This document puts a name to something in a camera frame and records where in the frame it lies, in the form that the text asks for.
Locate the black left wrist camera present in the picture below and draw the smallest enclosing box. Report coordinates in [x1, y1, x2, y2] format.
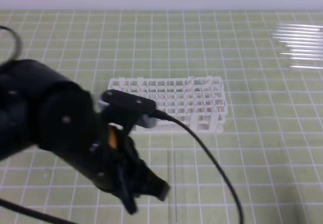
[98, 89, 157, 129]

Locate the black camera cable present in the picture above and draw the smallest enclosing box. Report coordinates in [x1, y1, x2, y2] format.
[153, 109, 245, 224]

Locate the white plastic test tube rack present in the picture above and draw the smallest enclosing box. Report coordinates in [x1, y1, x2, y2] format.
[108, 76, 228, 133]

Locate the clear test tube second row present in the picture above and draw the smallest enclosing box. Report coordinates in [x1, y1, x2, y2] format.
[272, 31, 322, 39]

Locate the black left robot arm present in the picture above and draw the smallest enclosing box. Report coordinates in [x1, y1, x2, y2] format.
[1, 60, 170, 212]

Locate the green checkered tablecloth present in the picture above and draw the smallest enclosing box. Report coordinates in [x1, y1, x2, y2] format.
[1, 10, 322, 223]

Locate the clear test tube third row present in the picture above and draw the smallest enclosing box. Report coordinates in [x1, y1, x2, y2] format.
[278, 40, 322, 47]

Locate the clear test tube fifth row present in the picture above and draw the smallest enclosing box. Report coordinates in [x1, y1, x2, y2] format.
[280, 52, 322, 61]

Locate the clear test tube top row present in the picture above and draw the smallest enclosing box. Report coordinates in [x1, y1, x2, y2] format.
[276, 23, 322, 32]

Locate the clear test tube bottom row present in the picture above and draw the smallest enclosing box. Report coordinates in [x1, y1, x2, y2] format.
[288, 64, 323, 70]

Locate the clear test tube fourth row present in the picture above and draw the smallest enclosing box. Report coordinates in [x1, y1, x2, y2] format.
[288, 47, 322, 54]

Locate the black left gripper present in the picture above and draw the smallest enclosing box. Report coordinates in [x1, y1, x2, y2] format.
[94, 124, 170, 214]

